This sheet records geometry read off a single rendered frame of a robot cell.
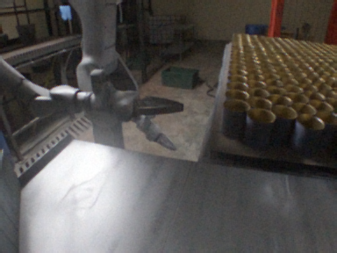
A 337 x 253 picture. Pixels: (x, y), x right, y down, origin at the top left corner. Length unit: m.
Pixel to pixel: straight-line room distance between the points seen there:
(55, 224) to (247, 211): 0.34
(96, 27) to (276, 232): 0.70
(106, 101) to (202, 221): 0.38
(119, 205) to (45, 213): 0.14
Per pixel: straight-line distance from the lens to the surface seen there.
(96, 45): 0.74
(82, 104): 0.64
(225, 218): 0.40
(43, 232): 0.43
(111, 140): 0.87
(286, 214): 0.44
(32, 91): 0.71
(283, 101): 0.66
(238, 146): 0.54
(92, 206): 0.43
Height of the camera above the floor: 1.39
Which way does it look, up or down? 30 degrees down
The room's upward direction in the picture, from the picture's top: 1 degrees counter-clockwise
